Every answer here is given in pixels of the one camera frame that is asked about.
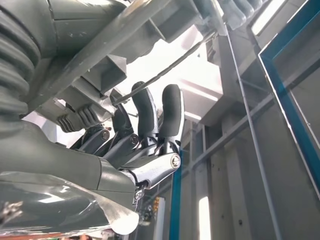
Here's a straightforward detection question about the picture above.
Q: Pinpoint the blue steel column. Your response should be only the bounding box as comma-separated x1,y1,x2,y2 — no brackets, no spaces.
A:
169,149,183,240

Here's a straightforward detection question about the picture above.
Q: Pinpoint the blue framed glass partition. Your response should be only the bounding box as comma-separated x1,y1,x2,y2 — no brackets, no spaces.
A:
258,0,320,201

